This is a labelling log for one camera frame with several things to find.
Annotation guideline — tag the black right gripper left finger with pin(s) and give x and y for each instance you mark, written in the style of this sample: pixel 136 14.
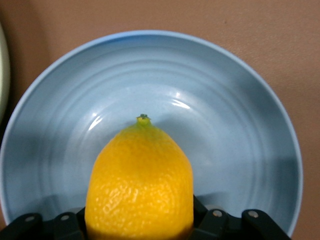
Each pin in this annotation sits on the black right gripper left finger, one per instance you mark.
pixel 62 227

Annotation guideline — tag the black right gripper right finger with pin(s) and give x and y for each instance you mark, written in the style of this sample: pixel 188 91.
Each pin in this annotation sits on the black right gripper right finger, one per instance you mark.
pixel 217 225

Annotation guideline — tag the yellow lemon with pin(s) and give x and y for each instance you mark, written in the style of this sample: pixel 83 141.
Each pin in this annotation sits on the yellow lemon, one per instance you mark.
pixel 140 187

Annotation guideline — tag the blue plate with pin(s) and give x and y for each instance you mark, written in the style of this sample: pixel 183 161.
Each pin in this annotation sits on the blue plate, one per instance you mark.
pixel 212 100

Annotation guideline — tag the pale green plate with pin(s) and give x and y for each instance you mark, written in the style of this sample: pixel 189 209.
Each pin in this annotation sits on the pale green plate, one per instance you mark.
pixel 3 75

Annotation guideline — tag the brown table cover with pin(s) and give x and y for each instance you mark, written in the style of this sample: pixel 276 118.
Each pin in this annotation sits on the brown table cover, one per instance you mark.
pixel 275 37

